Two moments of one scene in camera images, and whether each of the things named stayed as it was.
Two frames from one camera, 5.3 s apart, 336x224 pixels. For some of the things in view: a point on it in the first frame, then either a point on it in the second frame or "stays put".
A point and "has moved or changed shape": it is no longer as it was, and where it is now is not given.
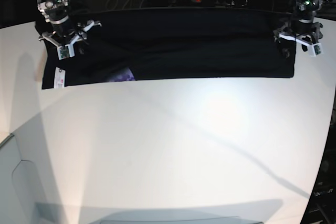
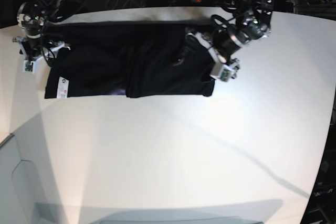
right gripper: [310, 32] to [196, 44]
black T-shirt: [153, 43] has moved or changed shape
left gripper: [66, 40] to [50, 55]
